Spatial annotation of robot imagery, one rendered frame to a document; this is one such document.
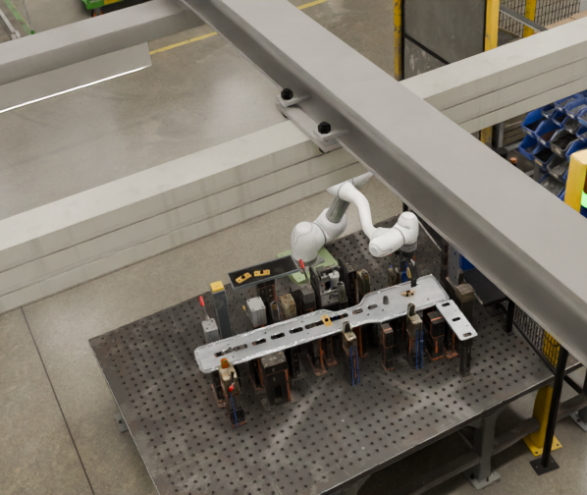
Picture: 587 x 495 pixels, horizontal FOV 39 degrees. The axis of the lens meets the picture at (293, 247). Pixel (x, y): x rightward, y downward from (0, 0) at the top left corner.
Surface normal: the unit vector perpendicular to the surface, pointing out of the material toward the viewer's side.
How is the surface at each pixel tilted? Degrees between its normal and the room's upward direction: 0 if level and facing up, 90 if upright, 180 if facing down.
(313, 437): 0
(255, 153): 0
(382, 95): 0
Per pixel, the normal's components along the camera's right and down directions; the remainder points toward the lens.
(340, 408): -0.09, -0.76
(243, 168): 0.46, 0.54
